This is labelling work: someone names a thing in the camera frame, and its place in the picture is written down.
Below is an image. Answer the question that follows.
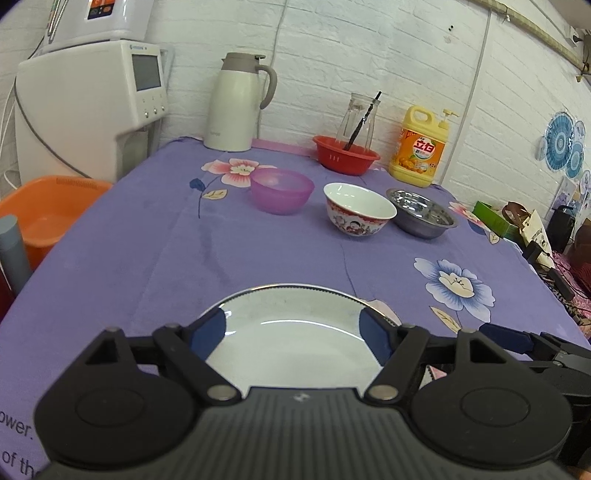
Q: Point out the white thermos jug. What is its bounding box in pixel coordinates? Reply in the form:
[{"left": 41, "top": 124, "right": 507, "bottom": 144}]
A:
[{"left": 204, "top": 52, "right": 278, "bottom": 151}]

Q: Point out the yellow detergent bottle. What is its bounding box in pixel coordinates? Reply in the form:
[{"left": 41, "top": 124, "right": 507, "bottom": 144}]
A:
[{"left": 388, "top": 105, "right": 459, "bottom": 188}]

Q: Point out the black stick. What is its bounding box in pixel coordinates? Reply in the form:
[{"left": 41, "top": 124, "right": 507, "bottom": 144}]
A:
[{"left": 344, "top": 91, "right": 383, "bottom": 151}]

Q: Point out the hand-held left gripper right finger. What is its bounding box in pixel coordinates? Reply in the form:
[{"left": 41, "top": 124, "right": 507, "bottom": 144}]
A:
[{"left": 358, "top": 305, "right": 499, "bottom": 403}]

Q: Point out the small blue paper fan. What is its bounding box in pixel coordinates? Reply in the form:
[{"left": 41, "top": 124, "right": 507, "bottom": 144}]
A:
[{"left": 564, "top": 121, "right": 587, "bottom": 180}]

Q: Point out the white wall cable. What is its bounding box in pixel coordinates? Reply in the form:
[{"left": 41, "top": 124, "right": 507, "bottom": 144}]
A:
[{"left": 257, "top": 0, "right": 290, "bottom": 139}]

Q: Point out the grey dispenser hose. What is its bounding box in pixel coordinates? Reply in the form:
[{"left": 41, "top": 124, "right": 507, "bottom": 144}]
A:
[{"left": 13, "top": 76, "right": 95, "bottom": 180}]

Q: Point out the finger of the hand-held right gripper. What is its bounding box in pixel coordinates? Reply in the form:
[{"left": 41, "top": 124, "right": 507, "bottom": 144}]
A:
[{"left": 479, "top": 322, "right": 591, "bottom": 366}]

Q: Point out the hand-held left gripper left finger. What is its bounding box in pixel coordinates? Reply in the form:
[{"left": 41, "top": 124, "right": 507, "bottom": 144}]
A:
[{"left": 85, "top": 307, "right": 243, "bottom": 403}]

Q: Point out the clear glass jar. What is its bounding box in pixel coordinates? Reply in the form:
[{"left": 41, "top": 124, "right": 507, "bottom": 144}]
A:
[{"left": 335, "top": 92, "right": 382, "bottom": 151}]

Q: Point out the green box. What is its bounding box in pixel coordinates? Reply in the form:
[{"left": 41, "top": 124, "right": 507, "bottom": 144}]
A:
[{"left": 472, "top": 200, "right": 525, "bottom": 241}]

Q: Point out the white wall conduit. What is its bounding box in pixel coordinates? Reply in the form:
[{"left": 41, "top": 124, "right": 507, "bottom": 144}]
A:
[{"left": 441, "top": 14, "right": 492, "bottom": 183}]

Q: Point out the red plastic basket bowl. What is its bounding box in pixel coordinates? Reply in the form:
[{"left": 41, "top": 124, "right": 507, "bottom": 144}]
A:
[{"left": 312, "top": 135, "right": 380, "bottom": 176}]

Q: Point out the purple floral tablecloth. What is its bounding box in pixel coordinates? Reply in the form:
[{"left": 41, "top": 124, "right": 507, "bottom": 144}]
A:
[{"left": 0, "top": 136, "right": 591, "bottom": 480}]

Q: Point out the beige wall pipe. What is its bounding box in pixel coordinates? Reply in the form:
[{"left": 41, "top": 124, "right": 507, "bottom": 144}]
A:
[{"left": 475, "top": 0, "right": 591, "bottom": 70}]

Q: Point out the large blue paper fan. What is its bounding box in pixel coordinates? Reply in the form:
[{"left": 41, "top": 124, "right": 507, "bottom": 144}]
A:
[{"left": 537, "top": 109, "right": 574, "bottom": 172}]

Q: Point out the paper bag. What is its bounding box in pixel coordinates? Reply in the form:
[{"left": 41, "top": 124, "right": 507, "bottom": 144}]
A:
[{"left": 502, "top": 202, "right": 555, "bottom": 268}]

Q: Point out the white water dispenser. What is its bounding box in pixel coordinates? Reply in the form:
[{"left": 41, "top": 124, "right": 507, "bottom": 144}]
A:
[{"left": 14, "top": 39, "right": 169, "bottom": 185}]

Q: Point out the white plate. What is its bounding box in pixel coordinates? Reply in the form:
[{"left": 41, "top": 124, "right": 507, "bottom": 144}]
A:
[{"left": 196, "top": 284, "right": 403, "bottom": 393}]

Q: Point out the orange plastic basin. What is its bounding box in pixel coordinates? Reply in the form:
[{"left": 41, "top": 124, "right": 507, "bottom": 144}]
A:
[{"left": 0, "top": 175, "right": 114, "bottom": 273}]

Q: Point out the purple plastic bowl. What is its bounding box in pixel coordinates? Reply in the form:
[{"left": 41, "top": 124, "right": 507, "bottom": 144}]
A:
[{"left": 250, "top": 168, "right": 315, "bottom": 215}]

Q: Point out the white red patterned ceramic bowl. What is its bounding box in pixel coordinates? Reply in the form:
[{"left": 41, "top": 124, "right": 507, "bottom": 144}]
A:
[{"left": 323, "top": 182, "right": 398, "bottom": 240}]

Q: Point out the grey cylinder bottle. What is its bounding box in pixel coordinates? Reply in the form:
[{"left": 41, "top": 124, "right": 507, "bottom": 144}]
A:
[{"left": 0, "top": 215, "right": 33, "bottom": 296}]

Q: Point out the brown bag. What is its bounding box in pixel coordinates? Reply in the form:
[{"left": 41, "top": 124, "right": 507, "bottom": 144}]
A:
[{"left": 566, "top": 240, "right": 591, "bottom": 280}]

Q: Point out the white water purifier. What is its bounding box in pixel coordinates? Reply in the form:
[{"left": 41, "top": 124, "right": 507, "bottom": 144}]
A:
[{"left": 44, "top": 0, "right": 148, "bottom": 54}]

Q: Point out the black speaker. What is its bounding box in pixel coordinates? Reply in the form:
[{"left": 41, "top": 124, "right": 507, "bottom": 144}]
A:
[{"left": 547, "top": 205, "right": 575, "bottom": 252}]

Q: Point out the stainless steel bowl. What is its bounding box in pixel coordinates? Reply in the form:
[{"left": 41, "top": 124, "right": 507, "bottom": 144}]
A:
[{"left": 386, "top": 188, "right": 460, "bottom": 240}]

